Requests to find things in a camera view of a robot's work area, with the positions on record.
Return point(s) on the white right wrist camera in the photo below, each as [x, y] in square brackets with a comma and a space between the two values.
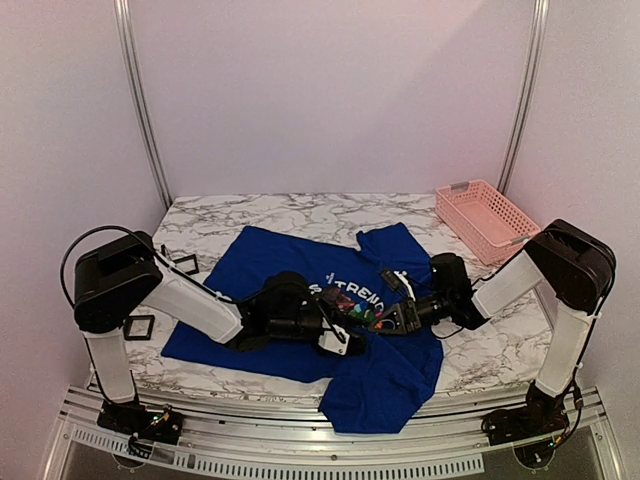
[397, 282]

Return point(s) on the pink perforated plastic basket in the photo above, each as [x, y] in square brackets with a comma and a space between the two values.
[488, 223]

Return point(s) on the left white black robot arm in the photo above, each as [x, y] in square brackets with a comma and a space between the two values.
[126, 278]

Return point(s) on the aluminium front rail frame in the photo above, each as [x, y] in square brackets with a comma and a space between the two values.
[266, 437]

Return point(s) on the aluminium corner post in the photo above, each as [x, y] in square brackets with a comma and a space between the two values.
[133, 73]
[525, 99]

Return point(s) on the blue printed t-shirt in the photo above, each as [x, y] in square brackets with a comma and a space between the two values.
[375, 392]

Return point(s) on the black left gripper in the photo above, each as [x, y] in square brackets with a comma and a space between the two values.
[336, 316]

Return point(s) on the left aluminium corner post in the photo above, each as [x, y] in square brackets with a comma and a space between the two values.
[133, 73]

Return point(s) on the right aluminium corner post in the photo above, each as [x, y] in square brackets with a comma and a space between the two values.
[525, 99]

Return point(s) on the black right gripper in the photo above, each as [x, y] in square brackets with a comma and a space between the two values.
[410, 314]

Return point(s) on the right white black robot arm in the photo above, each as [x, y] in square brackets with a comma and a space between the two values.
[570, 273]

